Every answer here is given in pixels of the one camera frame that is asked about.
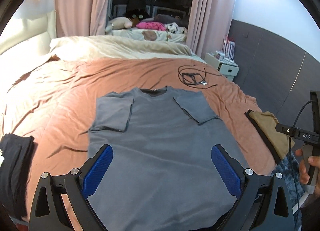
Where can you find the pink curtain right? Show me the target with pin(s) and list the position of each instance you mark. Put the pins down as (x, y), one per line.
(209, 22)

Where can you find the magenta pink cloth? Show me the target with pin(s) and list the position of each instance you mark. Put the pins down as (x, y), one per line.
(151, 26)

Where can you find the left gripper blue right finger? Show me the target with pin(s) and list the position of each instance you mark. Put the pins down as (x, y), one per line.
(229, 169)

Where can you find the orange-brown bed blanket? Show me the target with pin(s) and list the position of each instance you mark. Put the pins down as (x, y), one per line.
(55, 104)

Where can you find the olive yellow folded garment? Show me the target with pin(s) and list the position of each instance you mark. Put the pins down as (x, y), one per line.
(265, 124)

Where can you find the patterned small bed sheet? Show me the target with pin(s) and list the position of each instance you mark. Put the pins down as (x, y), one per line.
(150, 35)

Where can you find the pink curtain left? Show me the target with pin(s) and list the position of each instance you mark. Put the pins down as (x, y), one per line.
(80, 17)

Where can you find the pink curtain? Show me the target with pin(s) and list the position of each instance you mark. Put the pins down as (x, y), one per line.
(80, 17)
(209, 22)

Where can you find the grey t-shirt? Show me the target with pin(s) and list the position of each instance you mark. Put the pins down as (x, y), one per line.
(161, 176)

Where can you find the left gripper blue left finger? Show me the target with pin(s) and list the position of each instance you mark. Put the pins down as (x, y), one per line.
(94, 169)

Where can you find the cream beige duvet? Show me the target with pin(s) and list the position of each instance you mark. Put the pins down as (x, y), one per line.
(97, 47)

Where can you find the cream padded headboard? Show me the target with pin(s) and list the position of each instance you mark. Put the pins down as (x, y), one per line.
(36, 32)

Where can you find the white bedside cabinet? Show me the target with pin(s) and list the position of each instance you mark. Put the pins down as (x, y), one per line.
(226, 68)

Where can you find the blue patterned trousers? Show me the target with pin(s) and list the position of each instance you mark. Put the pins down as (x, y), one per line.
(288, 167)

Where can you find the black folded clothes stack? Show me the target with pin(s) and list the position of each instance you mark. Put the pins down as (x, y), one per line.
(16, 155)

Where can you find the white wire rack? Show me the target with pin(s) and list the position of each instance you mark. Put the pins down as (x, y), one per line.
(228, 48)

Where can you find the beige plush toy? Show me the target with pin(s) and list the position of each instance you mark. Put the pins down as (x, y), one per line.
(118, 24)

